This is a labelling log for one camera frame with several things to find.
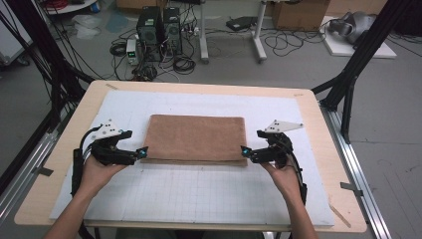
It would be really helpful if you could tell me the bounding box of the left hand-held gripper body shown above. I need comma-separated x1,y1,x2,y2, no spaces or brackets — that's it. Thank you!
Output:
89,119,137,167

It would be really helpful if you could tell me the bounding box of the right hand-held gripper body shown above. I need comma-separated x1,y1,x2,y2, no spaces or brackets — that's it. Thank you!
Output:
250,119,305,169

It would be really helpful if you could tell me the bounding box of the tan towel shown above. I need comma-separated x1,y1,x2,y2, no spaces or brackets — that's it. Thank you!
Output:
140,114,249,167

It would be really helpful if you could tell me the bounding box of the person's left hand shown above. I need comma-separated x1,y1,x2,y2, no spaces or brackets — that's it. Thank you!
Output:
79,154,127,199

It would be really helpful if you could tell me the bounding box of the person's right hand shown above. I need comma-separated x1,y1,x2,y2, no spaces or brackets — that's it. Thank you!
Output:
261,161,304,203

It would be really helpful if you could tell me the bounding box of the white grid mat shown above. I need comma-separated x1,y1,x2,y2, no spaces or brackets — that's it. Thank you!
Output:
49,90,335,227

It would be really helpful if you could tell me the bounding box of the grey tape piece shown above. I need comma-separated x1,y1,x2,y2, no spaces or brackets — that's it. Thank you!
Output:
33,166,55,177
339,181,364,197

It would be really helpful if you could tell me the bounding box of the white power supply unit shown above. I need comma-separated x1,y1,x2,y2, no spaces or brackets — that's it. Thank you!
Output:
125,39,142,66

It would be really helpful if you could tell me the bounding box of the thin wooden stick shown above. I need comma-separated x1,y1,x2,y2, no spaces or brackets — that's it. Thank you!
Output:
328,202,352,229

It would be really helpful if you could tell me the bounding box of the white desk leg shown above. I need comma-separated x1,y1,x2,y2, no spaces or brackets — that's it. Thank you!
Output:
198,0,211,65
252,0,268,64

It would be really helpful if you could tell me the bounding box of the wide black computer tower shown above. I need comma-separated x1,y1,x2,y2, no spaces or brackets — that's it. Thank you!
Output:
136,6,164,63

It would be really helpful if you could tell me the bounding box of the black flat box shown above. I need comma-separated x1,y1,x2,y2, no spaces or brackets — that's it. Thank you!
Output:
226,15,259,33

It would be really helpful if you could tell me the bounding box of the narrow black computer tower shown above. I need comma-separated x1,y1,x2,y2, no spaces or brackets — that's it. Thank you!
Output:
162,7,183,56

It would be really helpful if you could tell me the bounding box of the clear plastic sheet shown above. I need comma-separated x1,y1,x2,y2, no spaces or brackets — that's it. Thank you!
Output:
73,14,103,39

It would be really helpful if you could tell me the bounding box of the white floor board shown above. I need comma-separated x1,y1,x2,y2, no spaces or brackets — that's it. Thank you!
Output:
319,15,398,60

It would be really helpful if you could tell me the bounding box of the large cardboard box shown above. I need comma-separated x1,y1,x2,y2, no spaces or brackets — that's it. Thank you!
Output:
272,0,331,32

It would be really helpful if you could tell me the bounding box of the flat cardboard box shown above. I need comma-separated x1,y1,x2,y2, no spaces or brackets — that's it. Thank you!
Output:
115,0,167,10

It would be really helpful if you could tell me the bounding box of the white round table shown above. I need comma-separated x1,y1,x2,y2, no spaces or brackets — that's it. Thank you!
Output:
43,0,99,16

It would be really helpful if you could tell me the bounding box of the grey rounded device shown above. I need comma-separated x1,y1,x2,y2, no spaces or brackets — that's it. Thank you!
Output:
327,11,377,46

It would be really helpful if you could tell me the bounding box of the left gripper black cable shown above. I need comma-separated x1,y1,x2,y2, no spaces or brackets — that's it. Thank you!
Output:
70,123,104,197

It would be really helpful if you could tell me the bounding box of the aluminium rail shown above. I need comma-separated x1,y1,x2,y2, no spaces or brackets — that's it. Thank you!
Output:
0,130,68,227
319,103,394,239

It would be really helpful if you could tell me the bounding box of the small coiled black cable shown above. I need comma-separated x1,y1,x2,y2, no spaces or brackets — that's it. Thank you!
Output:
108,41,128,58

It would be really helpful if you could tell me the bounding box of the large coiled black cable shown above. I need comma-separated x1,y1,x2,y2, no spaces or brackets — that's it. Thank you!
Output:
172,55,197,76

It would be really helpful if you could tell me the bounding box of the loose black floor cable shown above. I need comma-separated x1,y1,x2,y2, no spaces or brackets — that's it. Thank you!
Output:
263,28,327,58

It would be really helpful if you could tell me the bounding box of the black frame strut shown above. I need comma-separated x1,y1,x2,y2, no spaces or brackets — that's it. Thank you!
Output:
0,0,98,133
312,0,419,144

